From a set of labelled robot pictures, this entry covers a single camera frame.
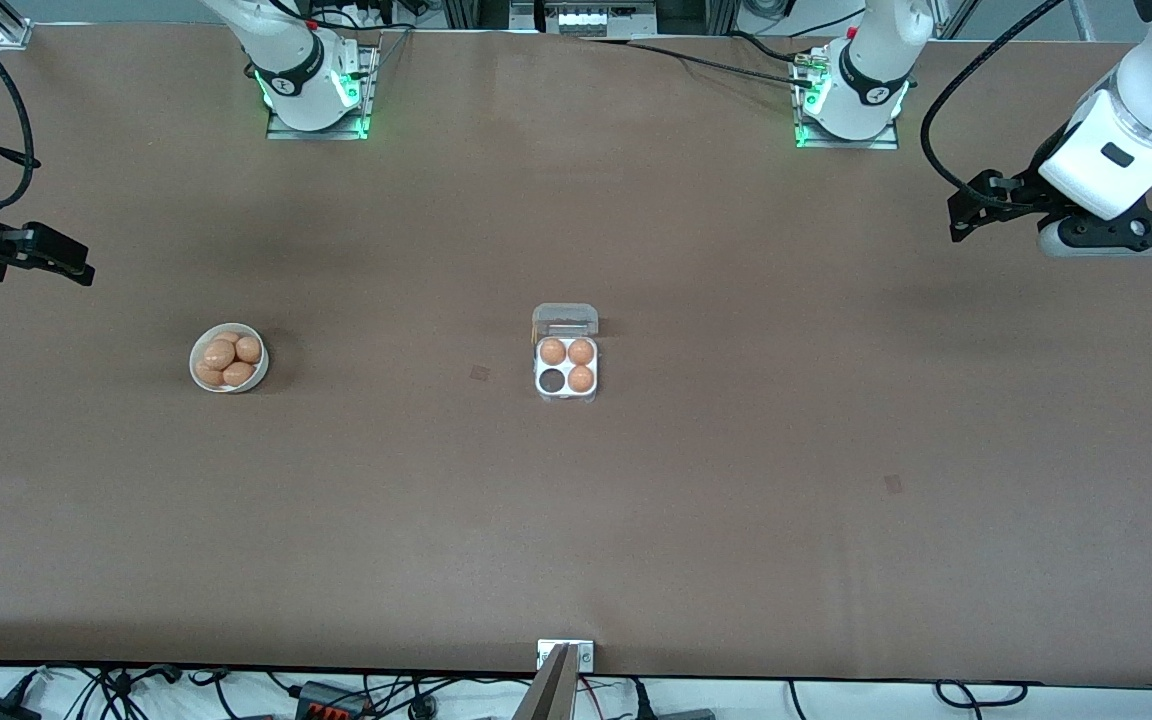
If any clear plastic egg box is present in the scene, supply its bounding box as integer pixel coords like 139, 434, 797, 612
532, 303, 600, 404

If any white round bowl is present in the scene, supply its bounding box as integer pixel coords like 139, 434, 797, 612
189, 322, 269, 394

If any power strip with white sockets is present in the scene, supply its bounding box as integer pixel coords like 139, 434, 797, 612
544, 0, 659, 38

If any black orange power adapter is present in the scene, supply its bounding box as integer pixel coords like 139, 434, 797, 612
296, 682, 369, 720

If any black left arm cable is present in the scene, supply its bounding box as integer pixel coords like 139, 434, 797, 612
921, 0, 1067, 196

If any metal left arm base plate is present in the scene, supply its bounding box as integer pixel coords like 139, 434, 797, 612
793, 40, 900, 151

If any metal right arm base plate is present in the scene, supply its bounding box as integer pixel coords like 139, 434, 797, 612
266, 42, 373, 141

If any long black table cable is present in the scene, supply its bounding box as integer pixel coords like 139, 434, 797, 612
576, 35, 817, 91

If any black looped floor cable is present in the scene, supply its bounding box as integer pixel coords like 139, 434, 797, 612
936, 680, 1029, 708

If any silver camera mount plate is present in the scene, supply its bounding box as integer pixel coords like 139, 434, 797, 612
537, 640, 595, 671

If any grey camera support pole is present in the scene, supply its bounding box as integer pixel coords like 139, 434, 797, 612
514, 643, 579, 720

